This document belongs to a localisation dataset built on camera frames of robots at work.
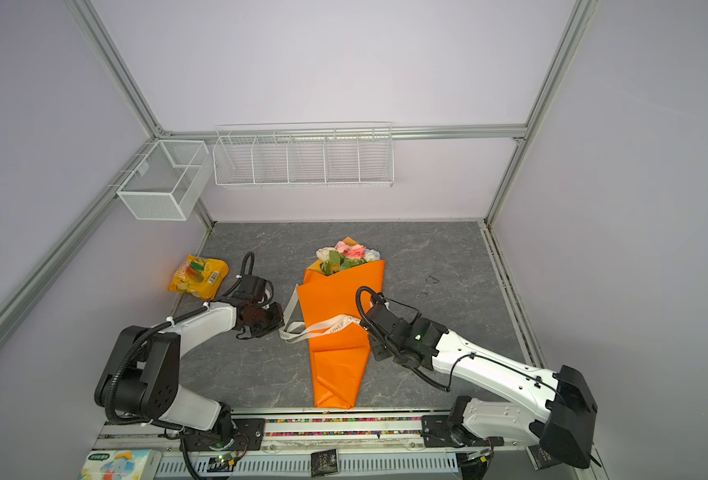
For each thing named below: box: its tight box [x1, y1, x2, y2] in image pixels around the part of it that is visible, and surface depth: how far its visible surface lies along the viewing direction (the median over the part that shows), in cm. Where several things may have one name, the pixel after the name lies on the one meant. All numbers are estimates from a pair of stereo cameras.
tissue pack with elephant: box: [78, 449, 162, 480], surface depth 67 cm
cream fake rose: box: [316, 246, 337, 262], surface depth 107 cm
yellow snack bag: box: [167, 254, 229, 300], surface depth 101 cm
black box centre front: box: [311, 448, 338, 478], surface depth 70 cm
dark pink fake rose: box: [342, 247, 367, 259], surface depth 103 cm
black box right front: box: [525, 444, 562, 471], surface depth 71 cm
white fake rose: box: [364, 248, 381, 262], surface depth 107 cm
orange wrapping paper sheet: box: [296, 261, 385, 409], surface depth 87 cm
